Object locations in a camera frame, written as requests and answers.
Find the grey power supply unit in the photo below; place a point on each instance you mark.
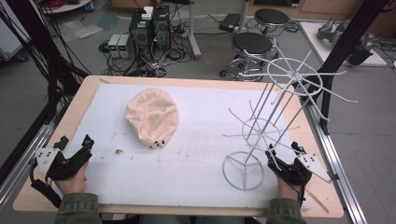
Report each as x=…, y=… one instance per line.
x=125, y=46
x=113, y=45

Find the white round table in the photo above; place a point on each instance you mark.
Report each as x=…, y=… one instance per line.
x=67, y=6

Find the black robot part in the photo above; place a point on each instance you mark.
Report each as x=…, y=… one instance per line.
x=359, y=54

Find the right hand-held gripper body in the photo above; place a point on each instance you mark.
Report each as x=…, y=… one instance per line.
x=294, y=174

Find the beige hat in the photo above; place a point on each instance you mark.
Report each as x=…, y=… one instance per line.
x=152, y=116

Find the aluminium rail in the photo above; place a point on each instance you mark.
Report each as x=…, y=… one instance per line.
x=21, y=161
x=330, y=146

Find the black metal stand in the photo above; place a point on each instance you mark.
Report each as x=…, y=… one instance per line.
x=352, y=31

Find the black round stool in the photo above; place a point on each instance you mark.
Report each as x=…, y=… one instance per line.
x=271, y=17
x=252, y=43

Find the white platform board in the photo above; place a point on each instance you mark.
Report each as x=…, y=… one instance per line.
x=314, y=40

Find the white foam mat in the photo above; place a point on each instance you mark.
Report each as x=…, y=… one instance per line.
x=193, y=174

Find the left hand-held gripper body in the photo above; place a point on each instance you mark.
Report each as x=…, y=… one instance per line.
x=60, y=166

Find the black flat device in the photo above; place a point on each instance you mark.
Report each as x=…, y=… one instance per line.
x=230, y=21

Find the clear plastic sheet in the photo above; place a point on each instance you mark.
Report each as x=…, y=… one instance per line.
x=87, y=28

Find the black computer tower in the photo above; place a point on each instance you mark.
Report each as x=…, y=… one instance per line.
x=161, y=29
x=140, y=32

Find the white box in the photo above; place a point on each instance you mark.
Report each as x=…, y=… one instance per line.
x=147, y=12

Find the thin wooden stick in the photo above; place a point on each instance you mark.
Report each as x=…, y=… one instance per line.
x=317, y=200

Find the grey robot part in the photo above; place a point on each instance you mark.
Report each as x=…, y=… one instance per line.
x=330, y=31

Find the person's left hand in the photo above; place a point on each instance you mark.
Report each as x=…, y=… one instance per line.
x=74, y=184

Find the grey metal table leg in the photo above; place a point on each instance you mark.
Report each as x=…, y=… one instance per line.
x=193, y=34

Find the person's right hand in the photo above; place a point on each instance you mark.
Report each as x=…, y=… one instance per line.
x=285, y=190

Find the white cabinet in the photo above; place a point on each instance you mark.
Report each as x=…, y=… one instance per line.
x=7, y=40

